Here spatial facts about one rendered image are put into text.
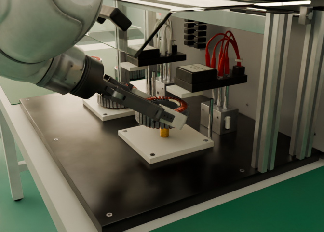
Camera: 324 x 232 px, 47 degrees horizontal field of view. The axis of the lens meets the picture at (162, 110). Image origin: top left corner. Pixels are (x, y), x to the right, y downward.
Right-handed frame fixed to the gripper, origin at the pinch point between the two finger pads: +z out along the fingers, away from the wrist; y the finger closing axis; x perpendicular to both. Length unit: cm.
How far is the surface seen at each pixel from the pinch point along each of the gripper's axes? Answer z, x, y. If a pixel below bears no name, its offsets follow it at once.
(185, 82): 1.4, 7.4, 1.0
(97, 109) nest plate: -2.9, -8.4, -21.6
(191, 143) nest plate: 6.0, -3.2, 6.1
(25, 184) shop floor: 30, -80, -128
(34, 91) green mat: -9, -16, -55
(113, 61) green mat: 23, 3, -81
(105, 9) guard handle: -24.0, 11.3, 10.0
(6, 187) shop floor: 21, -85, -130
